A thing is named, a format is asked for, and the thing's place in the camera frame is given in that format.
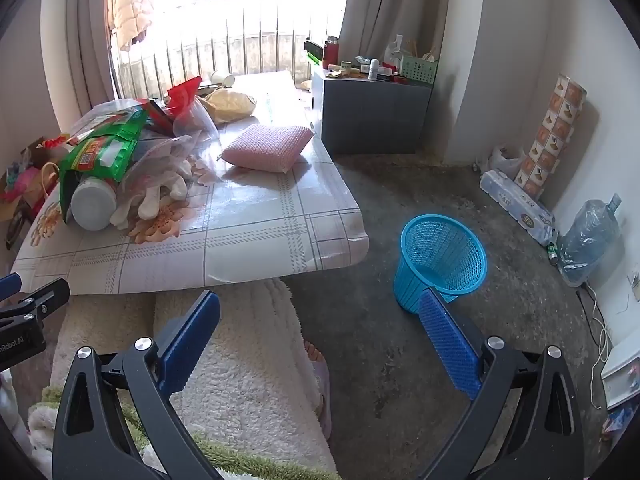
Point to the red gift bag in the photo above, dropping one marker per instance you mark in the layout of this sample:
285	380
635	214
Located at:
45	195

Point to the dark round tin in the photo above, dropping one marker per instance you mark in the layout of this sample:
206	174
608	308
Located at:
15	232

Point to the white plastic drawer unit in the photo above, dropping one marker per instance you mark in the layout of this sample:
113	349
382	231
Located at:
622	370

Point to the pink knitted cushion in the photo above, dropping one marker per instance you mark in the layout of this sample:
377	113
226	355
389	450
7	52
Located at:
267	147

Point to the blue plastic mesh basket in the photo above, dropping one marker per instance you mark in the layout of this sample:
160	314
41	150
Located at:
440	255

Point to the cream puffer jacket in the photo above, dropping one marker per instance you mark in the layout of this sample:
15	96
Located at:
130	5

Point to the white plastic bottle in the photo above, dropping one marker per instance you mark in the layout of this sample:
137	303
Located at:
94	202

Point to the pink bag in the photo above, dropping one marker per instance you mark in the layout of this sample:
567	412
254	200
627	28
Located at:
22	182

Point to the white paper cup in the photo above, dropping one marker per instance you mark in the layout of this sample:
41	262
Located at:
222	78

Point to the large green printed packet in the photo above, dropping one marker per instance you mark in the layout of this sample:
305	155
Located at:
100	152

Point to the beige curtain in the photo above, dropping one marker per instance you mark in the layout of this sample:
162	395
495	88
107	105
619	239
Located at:
87	35
400	0

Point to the small white roll-on bottle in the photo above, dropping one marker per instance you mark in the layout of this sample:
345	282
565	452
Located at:
374	70

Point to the red thermos flask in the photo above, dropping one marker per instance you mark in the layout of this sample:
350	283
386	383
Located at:
330	55

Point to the green black case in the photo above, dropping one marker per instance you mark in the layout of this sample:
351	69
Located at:
314	52

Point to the green plastic storage basket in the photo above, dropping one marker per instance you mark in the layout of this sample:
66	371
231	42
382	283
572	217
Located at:
419	67

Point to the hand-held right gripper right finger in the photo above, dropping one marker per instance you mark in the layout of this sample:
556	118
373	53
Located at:
450	345

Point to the person's right foot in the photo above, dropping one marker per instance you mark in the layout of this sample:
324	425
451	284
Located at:
317	385

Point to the grey cabinet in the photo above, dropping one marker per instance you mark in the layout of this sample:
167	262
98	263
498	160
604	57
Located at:
370	115

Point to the crumpled white plastic bag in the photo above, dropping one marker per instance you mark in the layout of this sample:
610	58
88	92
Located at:
505	162

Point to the white cotton gloves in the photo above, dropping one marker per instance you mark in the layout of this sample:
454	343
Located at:
150	195

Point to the small green can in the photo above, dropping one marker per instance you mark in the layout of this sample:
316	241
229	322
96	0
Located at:
553	254

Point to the blue plastic bag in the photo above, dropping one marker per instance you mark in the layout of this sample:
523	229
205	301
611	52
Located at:
587	240

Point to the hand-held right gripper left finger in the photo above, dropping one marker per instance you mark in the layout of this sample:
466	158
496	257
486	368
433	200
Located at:
192	340

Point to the toilet paper multipack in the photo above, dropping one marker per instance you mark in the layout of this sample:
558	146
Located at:
515	202

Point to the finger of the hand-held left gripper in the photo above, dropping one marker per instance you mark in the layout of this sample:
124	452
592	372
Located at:
35	302
7	285

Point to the metal window railing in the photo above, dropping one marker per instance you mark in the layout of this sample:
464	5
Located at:
260	35

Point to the floral tablecloth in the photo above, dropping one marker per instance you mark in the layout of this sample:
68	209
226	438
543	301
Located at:
240	220

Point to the red snack packet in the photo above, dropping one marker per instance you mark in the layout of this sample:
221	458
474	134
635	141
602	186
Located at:
182	95

